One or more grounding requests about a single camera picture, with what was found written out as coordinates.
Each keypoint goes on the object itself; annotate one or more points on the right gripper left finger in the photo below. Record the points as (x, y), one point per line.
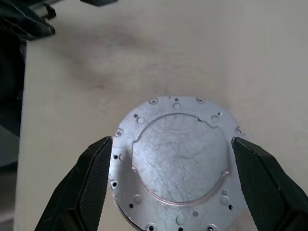
(81, 190)

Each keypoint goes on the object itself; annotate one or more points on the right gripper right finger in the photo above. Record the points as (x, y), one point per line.
(267, 192)

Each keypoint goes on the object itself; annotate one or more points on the round silver motor lid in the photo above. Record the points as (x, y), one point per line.
(178, 156)

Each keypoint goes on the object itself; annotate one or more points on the dark crumpled bag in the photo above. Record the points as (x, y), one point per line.
(16, 21)

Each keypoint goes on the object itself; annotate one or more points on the small black flat object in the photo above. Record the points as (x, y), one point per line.
(99, 2)

